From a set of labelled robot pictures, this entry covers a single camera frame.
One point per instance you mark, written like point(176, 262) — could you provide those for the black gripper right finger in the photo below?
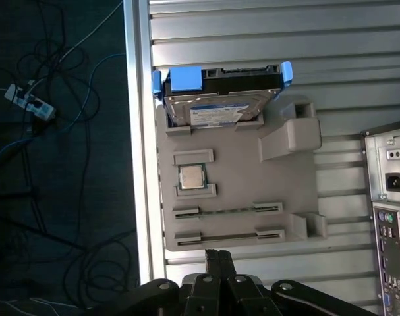
point(239, 296)

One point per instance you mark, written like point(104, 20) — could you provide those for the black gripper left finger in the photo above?
point(203, 296)

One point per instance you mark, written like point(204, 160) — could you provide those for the hard disk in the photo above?
point(219, 113)

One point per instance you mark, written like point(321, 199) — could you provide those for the grey parts rack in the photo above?
point(239, 177)

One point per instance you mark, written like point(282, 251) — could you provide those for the silver CPU chip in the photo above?
point(191, 177)

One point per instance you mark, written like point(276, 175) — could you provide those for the black open PC case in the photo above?
point(384, 230)

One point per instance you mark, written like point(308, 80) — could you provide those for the grey power supply unit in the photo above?
point(395, 163)

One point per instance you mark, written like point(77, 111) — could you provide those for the white power strip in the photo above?
point(28, 102)

